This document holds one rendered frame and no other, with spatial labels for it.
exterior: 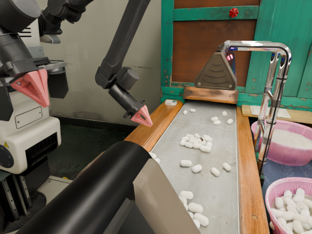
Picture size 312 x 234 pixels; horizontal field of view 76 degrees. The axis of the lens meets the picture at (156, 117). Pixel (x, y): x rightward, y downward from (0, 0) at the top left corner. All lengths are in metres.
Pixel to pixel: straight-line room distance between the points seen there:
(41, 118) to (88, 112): 1.78
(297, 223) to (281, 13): 0.91
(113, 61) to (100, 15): 1.66
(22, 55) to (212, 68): 0.38
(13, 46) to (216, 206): 0.58
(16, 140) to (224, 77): 0.71
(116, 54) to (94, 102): 1.89
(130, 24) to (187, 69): 0.58
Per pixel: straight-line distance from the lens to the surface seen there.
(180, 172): 0.65
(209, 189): 0.61
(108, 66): 0.76
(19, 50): 0.51
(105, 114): 2.59
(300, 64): 1.23
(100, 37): 2.40
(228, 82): 0.40
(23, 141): 0.87
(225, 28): 1.19
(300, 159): 0.92
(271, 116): 0.66
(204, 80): 0.40
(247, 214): 0.54
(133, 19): 0.74
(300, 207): 0.66
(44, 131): 0.93
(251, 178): 0.64
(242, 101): 1.23
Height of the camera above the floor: 1.14
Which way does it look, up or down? 22 degrees down
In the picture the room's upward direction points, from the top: straight up
